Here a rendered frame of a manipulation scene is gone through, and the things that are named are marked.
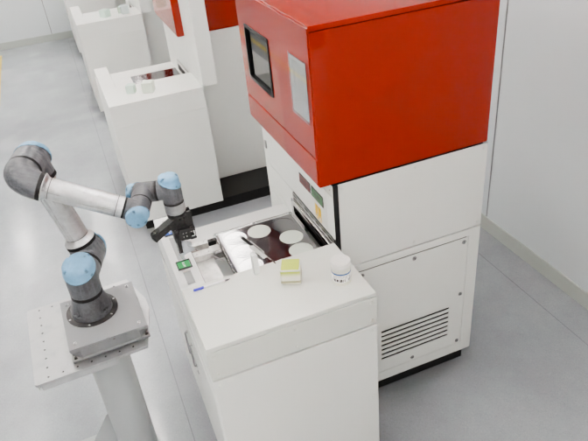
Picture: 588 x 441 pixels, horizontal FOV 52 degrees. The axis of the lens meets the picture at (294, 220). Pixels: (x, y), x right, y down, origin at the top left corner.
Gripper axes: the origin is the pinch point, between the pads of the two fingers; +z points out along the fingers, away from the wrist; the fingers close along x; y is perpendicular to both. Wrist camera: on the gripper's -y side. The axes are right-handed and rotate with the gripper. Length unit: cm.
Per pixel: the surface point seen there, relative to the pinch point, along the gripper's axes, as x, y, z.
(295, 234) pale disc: 7, 49, 10
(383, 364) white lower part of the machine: -15, 79, 82
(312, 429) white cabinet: -50, 29, 61
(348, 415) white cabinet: -50, 45, 61
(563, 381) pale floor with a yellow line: -48, 159, 101
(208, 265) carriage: 6.2, 10.7, 12.3
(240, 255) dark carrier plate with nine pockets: 4.2, 24.0, 10.4
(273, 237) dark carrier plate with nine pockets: 9.4, 40.5, 10.5
